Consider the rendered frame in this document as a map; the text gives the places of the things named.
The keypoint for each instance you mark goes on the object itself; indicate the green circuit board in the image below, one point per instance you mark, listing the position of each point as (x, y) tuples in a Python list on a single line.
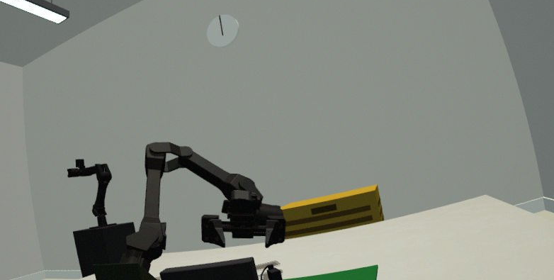
[(363, 273)]

